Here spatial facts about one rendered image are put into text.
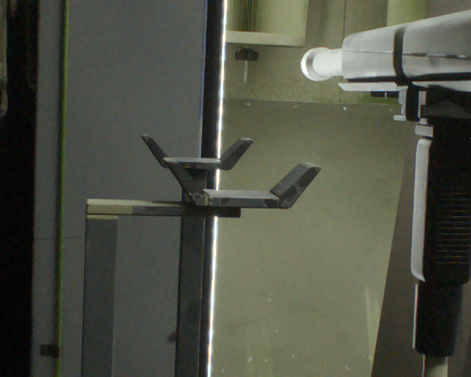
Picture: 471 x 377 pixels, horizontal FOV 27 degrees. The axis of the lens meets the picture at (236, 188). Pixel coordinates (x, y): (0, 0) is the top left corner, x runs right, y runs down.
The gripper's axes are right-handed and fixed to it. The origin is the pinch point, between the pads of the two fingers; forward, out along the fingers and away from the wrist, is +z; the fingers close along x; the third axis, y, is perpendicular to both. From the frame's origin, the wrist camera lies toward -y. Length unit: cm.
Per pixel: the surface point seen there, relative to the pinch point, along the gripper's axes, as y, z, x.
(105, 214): 6.4, 20.6, -10.5
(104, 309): 11.2, 20.5, -10.6
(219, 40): -4.8, 7.1, 47.6
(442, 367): 17.0, -1.4, -1.4
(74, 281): 22, 22, 47
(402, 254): 31, -41, 119
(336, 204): 34, -54, 217
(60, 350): 30, 23, 46
